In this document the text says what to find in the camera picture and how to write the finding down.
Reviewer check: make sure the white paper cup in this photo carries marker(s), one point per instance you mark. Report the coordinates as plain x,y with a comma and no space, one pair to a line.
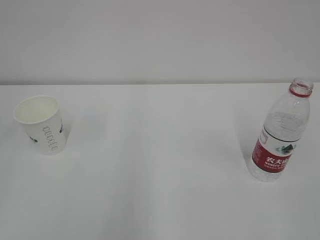
41,120

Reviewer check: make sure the clear water bottle red label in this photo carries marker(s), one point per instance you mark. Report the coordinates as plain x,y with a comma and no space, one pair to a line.
282,130

